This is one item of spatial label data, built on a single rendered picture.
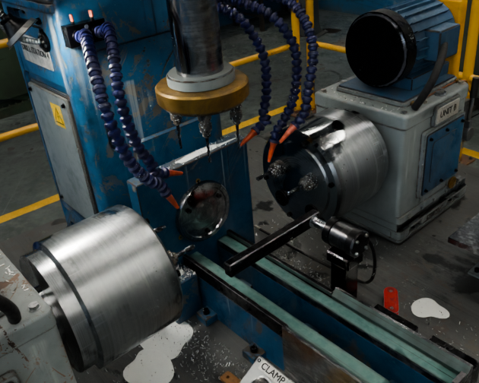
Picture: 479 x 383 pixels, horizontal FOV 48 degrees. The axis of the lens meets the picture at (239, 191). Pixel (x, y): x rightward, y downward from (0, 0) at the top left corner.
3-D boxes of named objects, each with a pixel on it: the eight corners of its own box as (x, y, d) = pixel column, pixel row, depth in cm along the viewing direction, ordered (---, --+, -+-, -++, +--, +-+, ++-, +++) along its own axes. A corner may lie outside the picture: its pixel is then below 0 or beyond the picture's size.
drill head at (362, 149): (240, 219, 136) (231, 129, 123) (344, 162, 158) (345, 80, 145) (314, 261, 119) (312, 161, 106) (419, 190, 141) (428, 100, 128)
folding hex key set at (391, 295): (382, 292, 125) (383, 286, 124) (397, 292, 125) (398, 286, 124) (384, 318, 118) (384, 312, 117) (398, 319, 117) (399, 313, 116)
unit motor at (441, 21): (337, 164, 151) (338, 10, 130) (405, 126, 169) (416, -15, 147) (417, 194, 133) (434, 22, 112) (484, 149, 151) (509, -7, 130)
